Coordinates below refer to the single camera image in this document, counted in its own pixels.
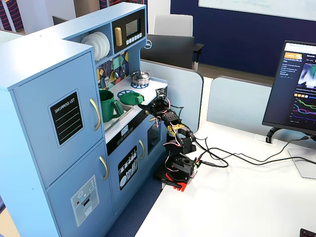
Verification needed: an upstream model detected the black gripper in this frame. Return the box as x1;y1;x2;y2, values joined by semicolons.
137;97;174;121

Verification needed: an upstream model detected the green round lid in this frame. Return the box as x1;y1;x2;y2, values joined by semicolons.
119;90;144;105

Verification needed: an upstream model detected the red and black arm base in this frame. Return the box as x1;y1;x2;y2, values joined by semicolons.
153;170;196;193

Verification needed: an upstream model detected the silver pot with lid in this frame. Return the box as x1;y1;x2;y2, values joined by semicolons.
130;70;152;86

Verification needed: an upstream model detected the light blue desk divider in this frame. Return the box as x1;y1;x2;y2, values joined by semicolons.
140;59;204;134
206;75;274;129

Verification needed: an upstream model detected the hanging toy ladle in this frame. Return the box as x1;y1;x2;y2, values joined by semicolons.
113;56;120;80

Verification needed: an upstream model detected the white slotted hanging utensil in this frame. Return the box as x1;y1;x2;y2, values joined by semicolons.
104;63;112;87

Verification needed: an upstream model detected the black Dell monitor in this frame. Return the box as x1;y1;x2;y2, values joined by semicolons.
140;34;195;70

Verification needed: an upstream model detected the white toy plate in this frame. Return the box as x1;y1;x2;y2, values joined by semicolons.
88;32;103;61
100;31;111;58
95;31;107;60
80;34;97;60

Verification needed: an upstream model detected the black shopping list board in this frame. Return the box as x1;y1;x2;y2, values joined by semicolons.
47;88;85;148

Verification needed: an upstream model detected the black toy microwave door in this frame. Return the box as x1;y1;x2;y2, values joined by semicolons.
112;9;145;54

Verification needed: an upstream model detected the grey office chair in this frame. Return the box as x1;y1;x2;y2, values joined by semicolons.
153;14;204;71

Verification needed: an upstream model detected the blue toy kitchen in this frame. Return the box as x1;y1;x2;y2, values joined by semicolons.
0;2;169;237

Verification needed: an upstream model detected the lit computer monitor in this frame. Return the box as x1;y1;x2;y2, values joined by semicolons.
262;39;316;136

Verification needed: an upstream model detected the grey monitor stand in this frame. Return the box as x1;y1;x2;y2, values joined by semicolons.
266;126;316;179

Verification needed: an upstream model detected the gold curved oven handle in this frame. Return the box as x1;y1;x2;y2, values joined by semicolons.
138;139;146;160

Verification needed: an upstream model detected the green pitcher with handle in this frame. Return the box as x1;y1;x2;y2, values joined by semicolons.
99;89;125;123

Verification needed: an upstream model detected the gold curved fridge handle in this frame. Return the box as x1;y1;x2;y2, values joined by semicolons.
99;155;109;181
89;98;101;131

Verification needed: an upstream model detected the desk cable grommet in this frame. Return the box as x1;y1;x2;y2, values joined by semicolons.
255;134;277;146

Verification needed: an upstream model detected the black cable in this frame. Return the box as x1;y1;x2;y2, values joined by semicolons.
198;155;316;169
170;105;312;163

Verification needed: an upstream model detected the white wall whiteboard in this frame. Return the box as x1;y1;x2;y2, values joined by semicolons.
198;0;316;22

